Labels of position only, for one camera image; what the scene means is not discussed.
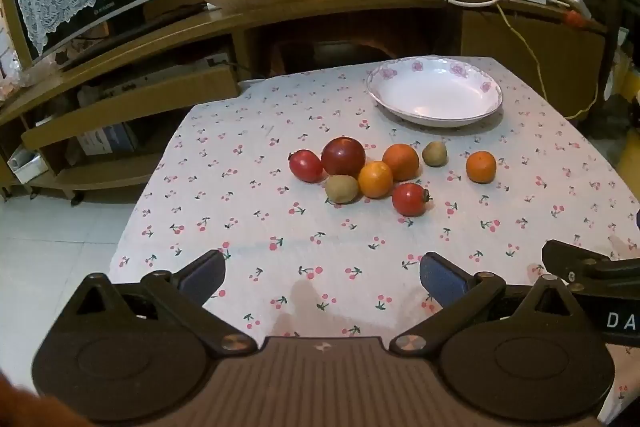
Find brown kiwi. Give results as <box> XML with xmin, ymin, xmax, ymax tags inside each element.
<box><xmin>422</xmin><ymin>141</ymin><xmax>448</xmax><ymax>168</ymax></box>
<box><xmin>325</xmin><ymin>174</ymin><xmax>360</xmax><ymax>204</ymax></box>

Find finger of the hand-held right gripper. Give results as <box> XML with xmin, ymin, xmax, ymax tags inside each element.
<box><xmin>542</xmin><ymin>239</ymin><xmax>640</xmax><ymax>294</ymax></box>

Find red tomato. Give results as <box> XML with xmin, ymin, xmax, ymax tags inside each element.
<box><xmin>288</xmin><ymin>149</ymin><xmax>324</xmax><ymax>184</ymax></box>
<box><xmin>391</xmin><ymin>182</ymin><xmax>432</xmax><ymax>218</ymax></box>

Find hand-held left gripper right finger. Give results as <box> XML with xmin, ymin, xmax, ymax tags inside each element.
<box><xmin>389</xmin><ymin>251</ymin><xmax>584</xmax><ymax>357</ymax></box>

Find dark red apple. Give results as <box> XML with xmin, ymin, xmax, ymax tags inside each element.
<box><xmin>321</xmin><ymin>137</ymin><xmax>367</xmax><ymax>178</ymax></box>

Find small orange tangerine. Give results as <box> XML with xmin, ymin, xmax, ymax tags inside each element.
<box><xmin>358</xmin><ymin>161</ymin><xmax>394</xmax><ymax>199</ymax></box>
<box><xmin>466</xmin><ymin>150</ymin><xmax>497</xmax><ymax>184</ymax></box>

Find large orange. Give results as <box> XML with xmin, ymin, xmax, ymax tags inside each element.
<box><xmin>382</xmin><ymin>143</ymin><xmax>421</xmax><ymax>182</ymax></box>

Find yellow cable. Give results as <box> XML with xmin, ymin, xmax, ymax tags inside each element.
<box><xmin>345</xmin><ymin>0</ymin><xmax>601</xmax><ymax>120</ymax></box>

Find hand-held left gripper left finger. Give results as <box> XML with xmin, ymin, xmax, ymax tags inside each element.
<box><xmin>74</xmin><ymin>249</ymin><xmax>259</xmax><ymax>357</ymax></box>

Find white floral plate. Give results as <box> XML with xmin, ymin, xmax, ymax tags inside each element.
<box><xmin>366</xmin><ymin>56</ymin><xmax>504</xmax><ymax>128</ymax></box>

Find cherry print tablecloth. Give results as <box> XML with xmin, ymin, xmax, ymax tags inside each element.
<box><xmin>107</xmin><ymin>56</ymin><xmax>640</xmax><ymax>427</ymax></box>

